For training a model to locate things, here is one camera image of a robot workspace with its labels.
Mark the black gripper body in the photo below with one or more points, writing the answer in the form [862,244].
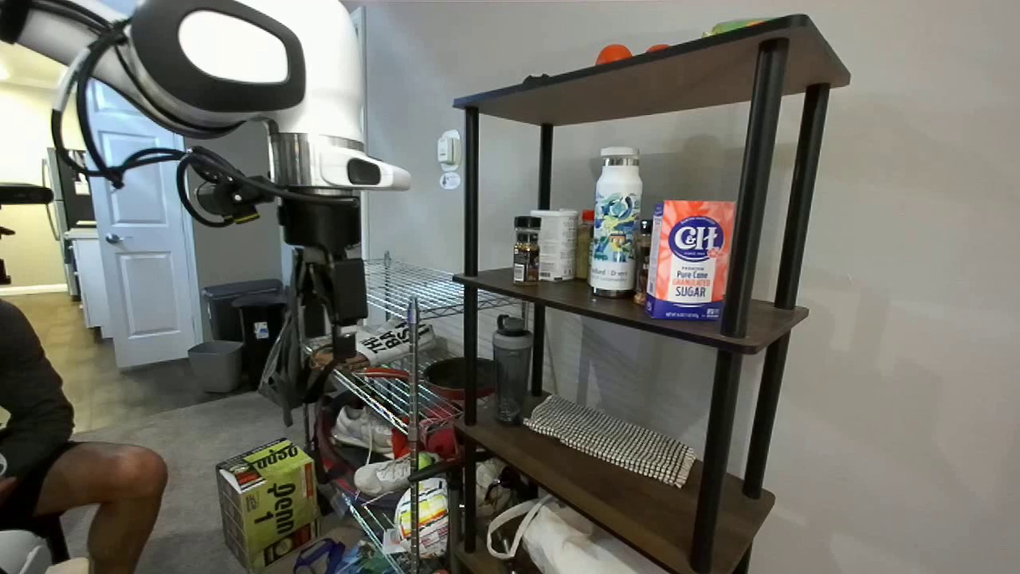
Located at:
[327,278]

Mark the blackish pepper spice bottle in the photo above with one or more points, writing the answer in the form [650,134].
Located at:
[527,248]

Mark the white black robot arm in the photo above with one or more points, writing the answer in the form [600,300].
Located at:
[213,63]

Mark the dark grey shaker bottle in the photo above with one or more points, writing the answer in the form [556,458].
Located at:
[512,355]

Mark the white patterned Stanford bottle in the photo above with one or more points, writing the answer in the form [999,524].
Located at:
[616,222]

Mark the dark wood metal shelf unit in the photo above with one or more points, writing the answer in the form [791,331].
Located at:
[712,519]

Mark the white bag on bottom shelf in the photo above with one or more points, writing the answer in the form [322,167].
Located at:
[558,539]

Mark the black trash bin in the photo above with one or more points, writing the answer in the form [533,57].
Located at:
[249,314]

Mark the white sneaker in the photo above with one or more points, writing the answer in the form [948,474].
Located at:
[362,428]

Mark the dark round pan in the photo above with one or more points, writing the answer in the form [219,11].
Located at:
[455,376]

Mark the white panel door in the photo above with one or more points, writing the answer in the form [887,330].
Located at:
[147,258]

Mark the green cardboard box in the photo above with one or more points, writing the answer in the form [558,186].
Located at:
[270,502]

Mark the white cylindrical container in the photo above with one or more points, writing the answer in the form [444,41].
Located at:
[556,244]

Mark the checkered cloth mat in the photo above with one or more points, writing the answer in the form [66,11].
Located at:
[612,442]

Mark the seated person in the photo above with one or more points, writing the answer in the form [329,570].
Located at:
[43,471]

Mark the C&H sugar bag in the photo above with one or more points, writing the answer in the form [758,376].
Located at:
[689,258]

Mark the orange fruit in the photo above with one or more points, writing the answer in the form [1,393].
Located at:
[612,56]

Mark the green fruit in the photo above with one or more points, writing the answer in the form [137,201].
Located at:
[732,26]

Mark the chrome wire rack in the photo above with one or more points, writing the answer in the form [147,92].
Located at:
[385,494]

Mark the white wall device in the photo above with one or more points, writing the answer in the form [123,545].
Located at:
[452,159]

